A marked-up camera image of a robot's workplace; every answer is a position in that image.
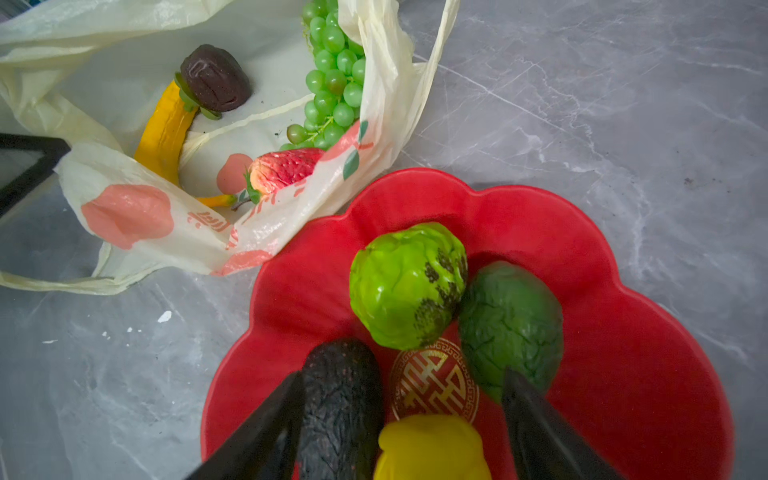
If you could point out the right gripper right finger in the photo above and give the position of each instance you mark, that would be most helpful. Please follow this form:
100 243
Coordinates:
543 444

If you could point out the dark fake avocado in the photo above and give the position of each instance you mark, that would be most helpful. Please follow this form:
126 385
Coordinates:
343 412

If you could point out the yellow fake lemon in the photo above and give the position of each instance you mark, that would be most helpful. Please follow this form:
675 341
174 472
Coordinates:
431 447

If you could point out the dark green fake fruit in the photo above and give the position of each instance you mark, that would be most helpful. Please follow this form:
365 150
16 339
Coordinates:
509 318

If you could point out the red flower-shaped plate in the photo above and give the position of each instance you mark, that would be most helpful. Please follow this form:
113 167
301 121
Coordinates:
632 381

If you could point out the brown fake mangosteen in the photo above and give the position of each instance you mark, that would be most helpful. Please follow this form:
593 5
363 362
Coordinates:
212 80

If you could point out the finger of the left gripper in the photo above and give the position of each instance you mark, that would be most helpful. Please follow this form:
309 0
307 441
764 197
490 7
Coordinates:
28 161

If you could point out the green fake grapes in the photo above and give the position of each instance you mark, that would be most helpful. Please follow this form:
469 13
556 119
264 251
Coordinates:
336 82

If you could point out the yellow fake banana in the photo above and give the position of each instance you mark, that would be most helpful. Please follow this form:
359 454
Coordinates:
161 144

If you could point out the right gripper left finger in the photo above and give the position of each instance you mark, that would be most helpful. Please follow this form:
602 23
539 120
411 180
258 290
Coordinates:
265 445

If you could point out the red fake strawberry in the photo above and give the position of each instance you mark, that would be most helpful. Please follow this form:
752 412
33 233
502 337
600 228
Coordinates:
276 170

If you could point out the yellow plastic fruit-print bag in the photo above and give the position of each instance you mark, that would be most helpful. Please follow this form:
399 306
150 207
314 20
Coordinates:
91 72

